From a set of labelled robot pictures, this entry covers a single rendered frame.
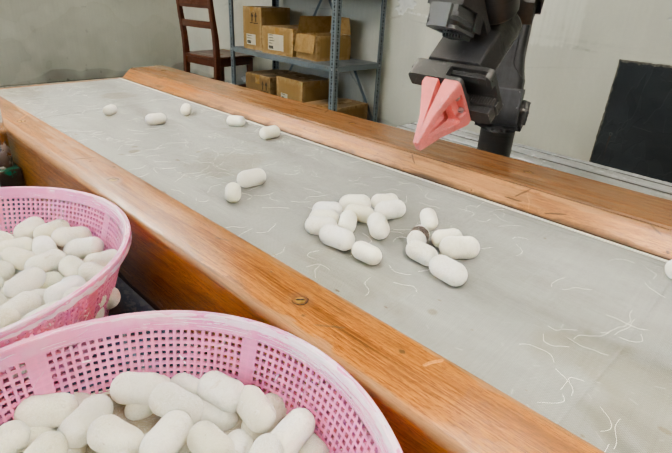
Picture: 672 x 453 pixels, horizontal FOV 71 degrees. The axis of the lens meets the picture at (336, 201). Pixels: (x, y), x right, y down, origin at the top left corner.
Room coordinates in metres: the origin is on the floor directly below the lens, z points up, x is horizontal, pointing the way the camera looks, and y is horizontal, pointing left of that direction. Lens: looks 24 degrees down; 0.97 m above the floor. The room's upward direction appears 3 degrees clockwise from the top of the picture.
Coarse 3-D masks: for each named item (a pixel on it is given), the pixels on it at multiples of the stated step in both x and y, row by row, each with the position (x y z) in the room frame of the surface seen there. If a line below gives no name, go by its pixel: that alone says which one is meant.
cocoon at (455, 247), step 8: (448, 240) 0.39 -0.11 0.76; (456, 240) 0.39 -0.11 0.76; (464, 240) 0.39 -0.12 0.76; (472, 240) 0.39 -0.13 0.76; (440, 248) 0.39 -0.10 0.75; (448, 248) 0.38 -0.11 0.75; (456, 248) 0.38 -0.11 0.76; (464, 248) 0.38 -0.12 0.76; (472, 248) 0.38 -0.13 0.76; (448, 256) 0.38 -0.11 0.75; (456, 256) 0.38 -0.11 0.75; (464, 256) 0.38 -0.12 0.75; (472, 256) 0.38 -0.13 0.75
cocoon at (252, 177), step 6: (258, 168) 0.55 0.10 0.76; (240, 174) 0.53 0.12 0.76; (246, 174) 0.53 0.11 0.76; (252, 174) 0.53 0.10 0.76; (258, 174) 0.54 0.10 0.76; (264, 174) 0.54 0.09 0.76; (240, 180) 0.53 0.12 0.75; (246, 180) 0.53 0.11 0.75; (252, 180) 0.53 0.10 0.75; (258, 180) 0.54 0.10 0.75; (264, 180) 0.54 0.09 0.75; (246, 186) 0.53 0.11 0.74
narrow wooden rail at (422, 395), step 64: (128, 192) 0.45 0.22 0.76; (128, 256) 0.40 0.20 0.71; (192, 256) 0.33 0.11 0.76; (256, 256) 0.33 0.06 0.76; (256, 320) 0.27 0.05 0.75; (320, 320) 0.26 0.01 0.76; (384, 384) 0.20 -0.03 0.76; (448, 384) 0.20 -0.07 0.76; (448, 448) 0.17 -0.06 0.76; (512, 448) 0.16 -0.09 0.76; (576, 448) 0.17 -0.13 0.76
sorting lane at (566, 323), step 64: (64, 128) 0.74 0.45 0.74; (128, 128) 0.76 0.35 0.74; (192, 128) 0.78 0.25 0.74; (256, 128) 0.80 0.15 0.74; (192, 192) 0.51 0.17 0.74; (256, 192) 0.52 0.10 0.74; (320, 192) 0.53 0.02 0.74; (384, 192) 0.54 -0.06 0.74; (448, 192) 0.55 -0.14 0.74; (320, 256) 0.38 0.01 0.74; (384, 256) 0.39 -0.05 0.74; (512, 256) 0.40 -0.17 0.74; (576, 256) 0.40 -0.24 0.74; (640, 256) 0.41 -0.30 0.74; (384, 320) 0.29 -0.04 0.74; (448, 320) 0.29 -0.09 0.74; (512, 320) 0.30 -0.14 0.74; (576, 320) 0.30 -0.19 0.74; (640, 320) 0.31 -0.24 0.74; (512, 384) 0.23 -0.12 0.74; (576, 384) 0.24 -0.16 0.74; (640, 384) 0.24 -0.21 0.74; (640, 448) 0.19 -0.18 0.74
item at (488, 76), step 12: (420, 60) 0.58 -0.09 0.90; (432, 60) 0.57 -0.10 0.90; (456, 72) 0.55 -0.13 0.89; (468, 72) 0.54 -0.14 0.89; (480, 72) 0.53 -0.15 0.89; (492, 72) 0.52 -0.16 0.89; (468, 84) 0.56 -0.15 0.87; (480, 84) 0.54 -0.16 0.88; (492, 84) 0.52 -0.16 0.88; (492, 96) 0.54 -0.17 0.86
